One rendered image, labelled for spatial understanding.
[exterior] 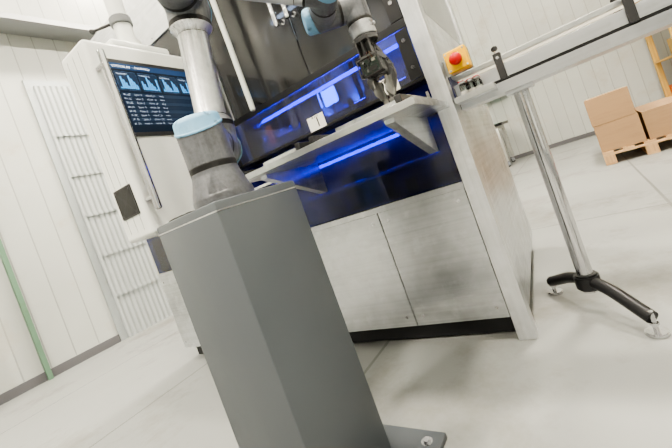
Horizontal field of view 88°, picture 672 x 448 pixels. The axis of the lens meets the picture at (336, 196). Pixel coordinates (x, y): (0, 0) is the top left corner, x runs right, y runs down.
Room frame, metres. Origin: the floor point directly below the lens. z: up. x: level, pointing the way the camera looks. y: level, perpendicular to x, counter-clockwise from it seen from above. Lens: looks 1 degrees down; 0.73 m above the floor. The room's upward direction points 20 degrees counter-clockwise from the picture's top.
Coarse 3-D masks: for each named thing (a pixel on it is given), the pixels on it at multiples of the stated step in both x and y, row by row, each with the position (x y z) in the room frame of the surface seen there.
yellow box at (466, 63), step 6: (456, 48) 1.16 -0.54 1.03; (462, 48) 1.15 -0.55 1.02; (444, 54) 1.18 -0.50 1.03; (450, 54) 1.17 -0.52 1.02; (462, 54) 1.15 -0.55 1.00; (468, 54) 1.17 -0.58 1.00; (462, 60) 1.15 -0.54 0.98; (468, 60) 1.15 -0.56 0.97; (450, 66) 1.18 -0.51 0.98; (456, 66) 1.17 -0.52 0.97; (462, 66) 1.16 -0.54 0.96; (468, 66) 1.16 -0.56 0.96; (450, 72) 1.18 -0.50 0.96; (456, 72) 1.19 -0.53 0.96
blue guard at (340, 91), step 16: (384, 48) 1.28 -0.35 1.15; (352, 64) 1.35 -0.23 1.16; (400, 64) 1.26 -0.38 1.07; (320, 80) 1.43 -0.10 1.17; (336, 80) 1.40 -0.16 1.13; (352, 80) 1.37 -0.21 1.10; (400, 80) 1.27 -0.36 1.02; (288, 96) 1.53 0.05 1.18; (304, 96) 1.49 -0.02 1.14; (320, 96) 1.45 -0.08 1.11; (336, 96) 1.41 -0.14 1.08; (352, 96) 1.38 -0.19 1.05; (368, 96) 1.34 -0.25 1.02; (272, 112) 1.58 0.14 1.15; (288, 112) 1.54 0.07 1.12; (304, 112) 1.50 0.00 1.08; (336, 112) 1.42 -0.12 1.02; (240, 128) 1.70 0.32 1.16; (256, 128) 1.65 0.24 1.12; (272, 128) 1.60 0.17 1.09; (288, 128) 1.56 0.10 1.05; (304, 128) 1.51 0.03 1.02; (256, 144) 1.66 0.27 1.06; (272, 144) 1.62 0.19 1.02; (240, 160) 1.73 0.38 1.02
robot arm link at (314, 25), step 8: (336, 8) 0.96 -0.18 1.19; (304, 16) 0.99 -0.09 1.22; (312, 16) 0.98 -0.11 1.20; (336, 16) 1.00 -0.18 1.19; (304, 24) 1.03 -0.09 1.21; (312, 24) 1.00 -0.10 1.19; (320, 24) 1.00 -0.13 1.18; (328, 24) 1.00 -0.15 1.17; (336, 24) 1.02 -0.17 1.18; (312, 32) 1.02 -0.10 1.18; (320, 32) 1.03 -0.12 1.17
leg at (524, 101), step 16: (528, 96) 1.21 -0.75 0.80; (528, 112) 1.22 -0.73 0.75; (528, 128) 1.23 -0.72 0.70; (544, 144) 1.21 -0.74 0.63; (544, 160) 1.22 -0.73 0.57; (544, 176) 1.23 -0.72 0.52; (560, 192) 1.21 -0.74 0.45; (560, 208) 1.22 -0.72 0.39; (560, 224) 1.24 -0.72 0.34; (576, 224) 1.23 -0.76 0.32; (576, 240) 1.21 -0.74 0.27; (576, 256) 1.22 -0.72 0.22; (576, 272) 1.24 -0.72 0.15; (592, 272) 1.22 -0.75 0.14
